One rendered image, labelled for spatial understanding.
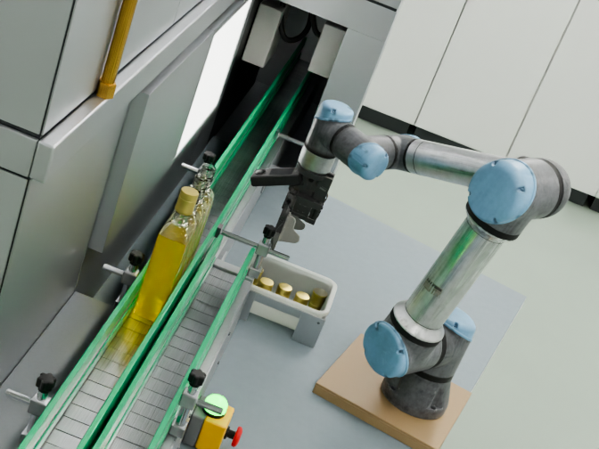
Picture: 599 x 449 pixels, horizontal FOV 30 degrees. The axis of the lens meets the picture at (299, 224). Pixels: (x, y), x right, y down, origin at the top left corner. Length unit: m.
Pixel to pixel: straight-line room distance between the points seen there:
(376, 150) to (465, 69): 3.67
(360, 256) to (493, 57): 3.06
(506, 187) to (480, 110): 3.98
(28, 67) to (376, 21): 1.68
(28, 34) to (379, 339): 1.04
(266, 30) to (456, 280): 1.33
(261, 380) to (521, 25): 3.80
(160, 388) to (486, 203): 0.68
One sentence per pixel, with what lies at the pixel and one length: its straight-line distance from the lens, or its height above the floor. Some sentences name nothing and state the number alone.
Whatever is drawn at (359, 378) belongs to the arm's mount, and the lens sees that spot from 2.47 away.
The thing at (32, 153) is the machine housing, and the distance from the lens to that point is 1.58.
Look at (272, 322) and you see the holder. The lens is 2.53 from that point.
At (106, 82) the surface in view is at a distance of 1.74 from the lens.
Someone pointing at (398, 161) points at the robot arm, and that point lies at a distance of 2.40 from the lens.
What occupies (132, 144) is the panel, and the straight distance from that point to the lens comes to 2.06.
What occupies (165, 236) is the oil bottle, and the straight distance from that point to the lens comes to 2.10.
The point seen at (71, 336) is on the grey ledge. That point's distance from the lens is 2.10.
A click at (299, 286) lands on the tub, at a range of 2.65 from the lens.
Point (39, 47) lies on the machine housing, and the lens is 1.53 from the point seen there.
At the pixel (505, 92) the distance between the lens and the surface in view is 5.99.
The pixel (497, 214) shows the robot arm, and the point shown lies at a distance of 2.05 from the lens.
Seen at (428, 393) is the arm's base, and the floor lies 0.83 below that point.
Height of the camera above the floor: 2.08
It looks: 26 degrees down
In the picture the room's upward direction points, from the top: 21 degrees clockwise
